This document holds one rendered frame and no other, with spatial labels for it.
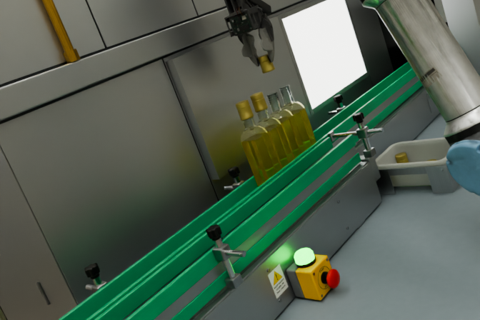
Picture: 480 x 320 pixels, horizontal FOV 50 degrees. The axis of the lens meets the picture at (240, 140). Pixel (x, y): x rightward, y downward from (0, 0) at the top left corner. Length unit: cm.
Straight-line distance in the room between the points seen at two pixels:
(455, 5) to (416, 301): 134
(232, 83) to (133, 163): 39
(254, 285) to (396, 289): 29
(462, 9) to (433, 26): 121
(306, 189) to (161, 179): 36
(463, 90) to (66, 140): 79
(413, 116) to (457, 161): 99
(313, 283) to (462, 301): 29
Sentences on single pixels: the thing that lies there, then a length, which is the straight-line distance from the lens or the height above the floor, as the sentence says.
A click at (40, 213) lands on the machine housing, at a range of 115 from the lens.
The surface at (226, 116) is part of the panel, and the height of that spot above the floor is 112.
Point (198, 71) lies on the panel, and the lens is 139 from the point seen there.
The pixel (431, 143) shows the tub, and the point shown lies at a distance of 161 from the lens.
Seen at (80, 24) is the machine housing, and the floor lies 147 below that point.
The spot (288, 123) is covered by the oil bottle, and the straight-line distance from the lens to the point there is 139.
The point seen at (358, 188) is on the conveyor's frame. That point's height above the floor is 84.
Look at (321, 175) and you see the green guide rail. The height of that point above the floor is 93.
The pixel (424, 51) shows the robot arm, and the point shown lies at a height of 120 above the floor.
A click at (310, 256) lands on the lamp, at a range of 114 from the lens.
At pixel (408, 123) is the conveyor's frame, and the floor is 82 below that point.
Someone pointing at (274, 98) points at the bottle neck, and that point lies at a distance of 139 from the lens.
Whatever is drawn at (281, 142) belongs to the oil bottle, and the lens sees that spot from 136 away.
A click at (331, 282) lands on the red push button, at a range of 113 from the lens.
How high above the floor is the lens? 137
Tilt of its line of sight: 13 degrees down
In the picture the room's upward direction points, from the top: 21 degrees counter-clockwise
